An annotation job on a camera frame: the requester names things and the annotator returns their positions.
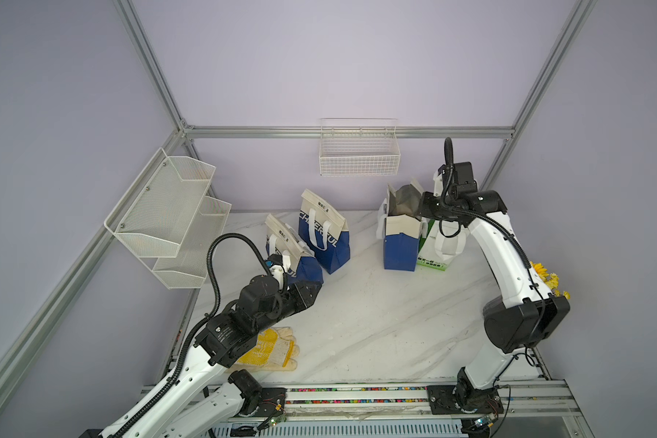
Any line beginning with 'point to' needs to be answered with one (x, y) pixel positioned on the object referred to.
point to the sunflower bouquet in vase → (551, 280)
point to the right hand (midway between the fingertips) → (425, 210)
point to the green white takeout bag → (436, 250)
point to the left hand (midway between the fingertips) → (318, 289)
